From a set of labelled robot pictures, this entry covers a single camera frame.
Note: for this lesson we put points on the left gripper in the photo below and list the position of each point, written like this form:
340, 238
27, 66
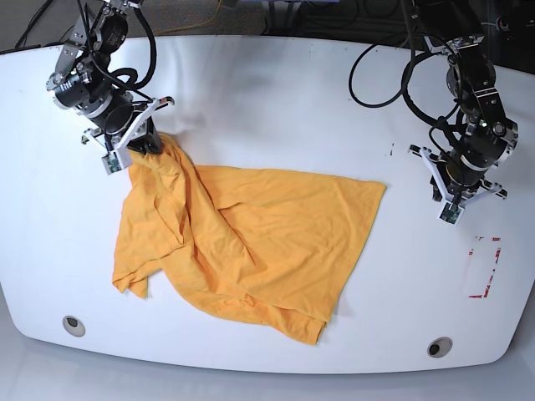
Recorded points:
452, 181

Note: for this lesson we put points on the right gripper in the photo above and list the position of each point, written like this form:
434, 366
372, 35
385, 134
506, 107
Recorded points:
119, 117

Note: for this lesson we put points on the orange t-shirt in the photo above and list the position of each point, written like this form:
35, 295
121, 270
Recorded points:
259, 246

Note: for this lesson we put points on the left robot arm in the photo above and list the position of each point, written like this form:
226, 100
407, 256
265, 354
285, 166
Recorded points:
482, 136

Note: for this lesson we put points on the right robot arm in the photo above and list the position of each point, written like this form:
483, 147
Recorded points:
111, 100

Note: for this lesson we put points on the red tape rectangle marking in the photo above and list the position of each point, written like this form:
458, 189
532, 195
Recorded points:
482, 262

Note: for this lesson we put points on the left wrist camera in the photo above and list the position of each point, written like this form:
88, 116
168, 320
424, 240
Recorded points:
450, 213

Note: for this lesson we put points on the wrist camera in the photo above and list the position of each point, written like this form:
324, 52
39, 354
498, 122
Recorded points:
450, 213
116, 161

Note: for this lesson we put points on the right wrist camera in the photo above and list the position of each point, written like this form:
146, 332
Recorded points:
116, 161

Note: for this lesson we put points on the right table cable grommet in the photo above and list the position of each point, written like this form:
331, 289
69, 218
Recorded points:
440, 347

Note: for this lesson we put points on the table cable grommet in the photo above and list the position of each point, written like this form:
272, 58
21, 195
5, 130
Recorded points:
73, 326
440, 347

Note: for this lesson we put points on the left table cable grommet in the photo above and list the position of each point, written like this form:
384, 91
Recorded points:
73, 326

